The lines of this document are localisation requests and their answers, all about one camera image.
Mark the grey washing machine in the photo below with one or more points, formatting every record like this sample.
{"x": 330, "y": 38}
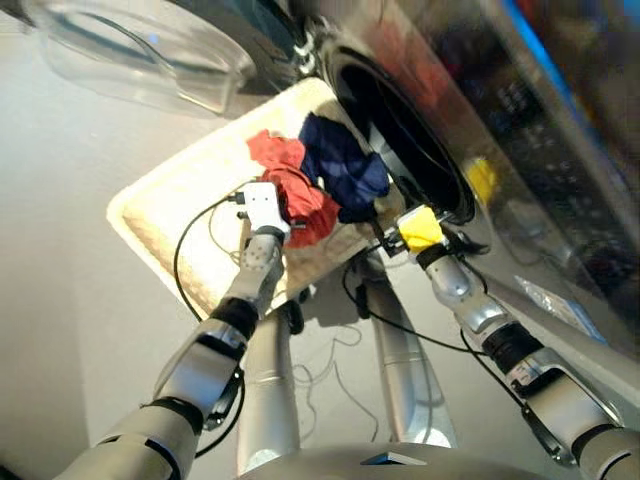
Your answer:
{"x": 525, "y": 225}

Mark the blue energy label sticker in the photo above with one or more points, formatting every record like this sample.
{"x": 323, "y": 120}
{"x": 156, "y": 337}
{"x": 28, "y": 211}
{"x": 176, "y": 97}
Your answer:
{"x": 555, "y": 305}

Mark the red garment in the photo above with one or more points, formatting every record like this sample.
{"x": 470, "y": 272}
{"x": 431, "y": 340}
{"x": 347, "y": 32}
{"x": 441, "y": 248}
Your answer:
{"x": 310, "y": 210}

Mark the pale woven laundry basket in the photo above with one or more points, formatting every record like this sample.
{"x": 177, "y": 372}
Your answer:
{"x": 165, "y": 210}

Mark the grey robot torso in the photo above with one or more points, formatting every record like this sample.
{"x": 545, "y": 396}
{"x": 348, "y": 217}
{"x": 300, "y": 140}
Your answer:
{"x": 325, "y": 465}

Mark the silver robot leg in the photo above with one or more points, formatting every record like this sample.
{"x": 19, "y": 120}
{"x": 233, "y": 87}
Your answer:
{"x": 267, "y": 400}
{"x": 405, "y": 370}

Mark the black basket stand caster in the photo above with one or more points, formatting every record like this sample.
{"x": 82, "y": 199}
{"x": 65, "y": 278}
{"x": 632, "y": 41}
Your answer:
{"x": 296, "y": 320}
{"x": 364, "y": 300}

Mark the round glass washing machine door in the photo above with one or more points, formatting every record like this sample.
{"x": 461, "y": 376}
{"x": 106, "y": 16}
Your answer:
{"x": 150, "y": 75}

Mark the navy blue garment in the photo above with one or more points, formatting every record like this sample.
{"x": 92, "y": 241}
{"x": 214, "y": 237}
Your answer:
{"x": 345, "y": 165}

